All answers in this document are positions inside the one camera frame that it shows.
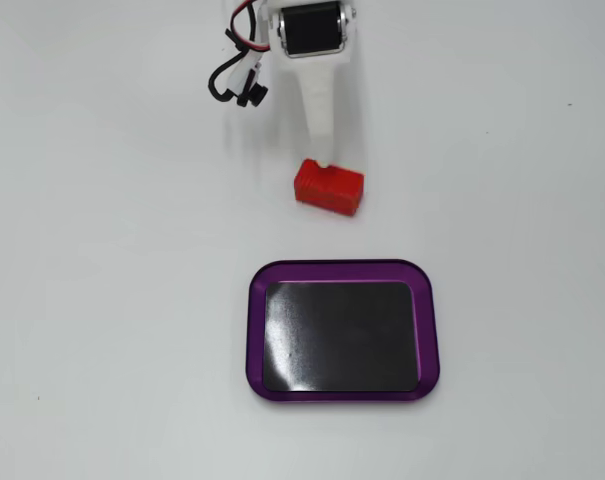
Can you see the white gripper with motor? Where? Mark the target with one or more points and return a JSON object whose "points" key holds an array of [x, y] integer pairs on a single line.
{"points": [[309, 31]]}

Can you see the red textured cube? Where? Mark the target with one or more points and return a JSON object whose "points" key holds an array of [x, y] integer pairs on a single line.
{"points": [[332, 192]]}

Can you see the purple metal tray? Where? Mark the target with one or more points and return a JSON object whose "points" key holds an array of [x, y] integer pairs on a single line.
{"points": [[254, 330]]}

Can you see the small black gripper camera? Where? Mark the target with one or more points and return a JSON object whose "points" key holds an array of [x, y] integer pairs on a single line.
{"points": [[253, 94]]}

